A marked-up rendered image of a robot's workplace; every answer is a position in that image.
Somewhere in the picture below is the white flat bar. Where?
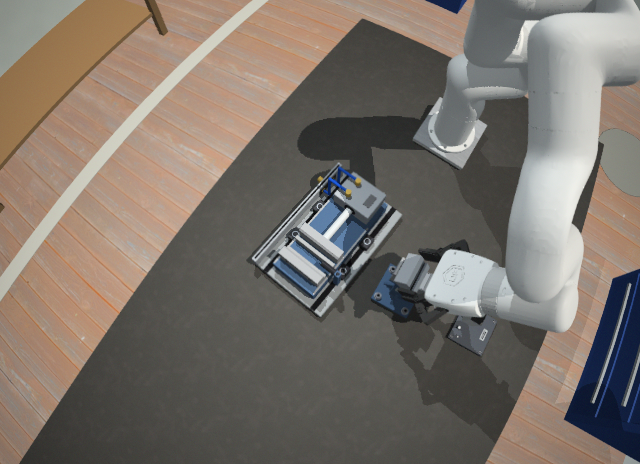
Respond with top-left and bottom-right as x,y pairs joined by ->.
295,235 -> 335,268

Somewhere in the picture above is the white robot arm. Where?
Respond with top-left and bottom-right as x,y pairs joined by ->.
428,0 -> 640,333

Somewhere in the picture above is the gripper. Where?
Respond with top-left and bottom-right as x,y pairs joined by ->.
397,239 -> 499,325

